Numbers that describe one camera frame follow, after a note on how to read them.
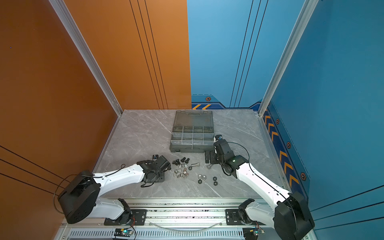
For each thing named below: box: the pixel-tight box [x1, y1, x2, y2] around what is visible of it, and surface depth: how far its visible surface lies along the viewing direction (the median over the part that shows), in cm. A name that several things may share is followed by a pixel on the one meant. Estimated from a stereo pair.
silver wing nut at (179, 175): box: [173, 169, 183, 179], surface depth 89 cm
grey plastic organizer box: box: [169, 110, 215, 153], surface depth 108 cm
